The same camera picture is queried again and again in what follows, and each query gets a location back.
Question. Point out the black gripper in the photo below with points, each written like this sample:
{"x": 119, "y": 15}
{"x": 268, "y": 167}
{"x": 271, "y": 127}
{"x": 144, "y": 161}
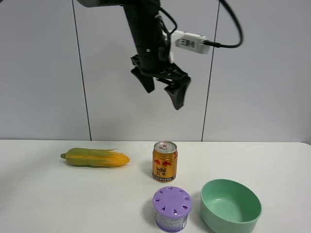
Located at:
{"x": 147, "y": 67}

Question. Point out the green plastic bowl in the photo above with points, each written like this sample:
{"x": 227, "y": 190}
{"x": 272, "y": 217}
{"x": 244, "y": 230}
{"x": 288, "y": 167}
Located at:
{"x": 229, "y": 207}

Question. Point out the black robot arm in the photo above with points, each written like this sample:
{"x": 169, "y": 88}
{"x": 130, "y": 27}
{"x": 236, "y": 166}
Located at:
{"x": 153, "y": 44}

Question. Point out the gold Red Bull can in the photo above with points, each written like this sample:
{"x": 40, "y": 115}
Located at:
{"x": 164, "y": 163}

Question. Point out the toy corn cob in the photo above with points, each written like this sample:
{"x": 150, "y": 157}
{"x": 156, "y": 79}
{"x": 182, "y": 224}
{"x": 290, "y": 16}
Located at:
{"x": 95, "y": 157}

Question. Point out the purple lid air freshener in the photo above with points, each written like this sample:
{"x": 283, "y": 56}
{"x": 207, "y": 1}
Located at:
{"x": 172, "y": 206}

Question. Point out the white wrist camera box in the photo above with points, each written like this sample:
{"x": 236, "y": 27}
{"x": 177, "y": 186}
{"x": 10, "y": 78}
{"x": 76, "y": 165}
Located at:
{"x": 183, "y": 40}

